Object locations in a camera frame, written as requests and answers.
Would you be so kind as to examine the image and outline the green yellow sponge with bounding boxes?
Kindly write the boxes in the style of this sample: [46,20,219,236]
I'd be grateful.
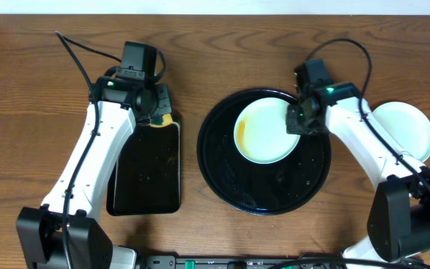
[150,114,173,128]

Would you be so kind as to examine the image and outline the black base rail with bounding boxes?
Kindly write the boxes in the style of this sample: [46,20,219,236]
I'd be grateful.
[140,254,425,269]

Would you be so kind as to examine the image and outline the black rectangular tray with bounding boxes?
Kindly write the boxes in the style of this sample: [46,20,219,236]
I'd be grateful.
[106,115,181,216]

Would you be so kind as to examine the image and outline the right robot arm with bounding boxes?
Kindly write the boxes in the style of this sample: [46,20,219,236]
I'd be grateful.
[286,83,430,267]

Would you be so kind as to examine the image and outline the round black tray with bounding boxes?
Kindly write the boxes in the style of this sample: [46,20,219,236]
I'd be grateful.
[197,87,331,215]

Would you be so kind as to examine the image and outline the light blue plate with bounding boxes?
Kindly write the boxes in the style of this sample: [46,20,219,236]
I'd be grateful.
[233,97,301,164]
[373,102,430,162]

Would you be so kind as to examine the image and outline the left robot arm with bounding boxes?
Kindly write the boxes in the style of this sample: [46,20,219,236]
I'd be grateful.
[16,76,172,268]

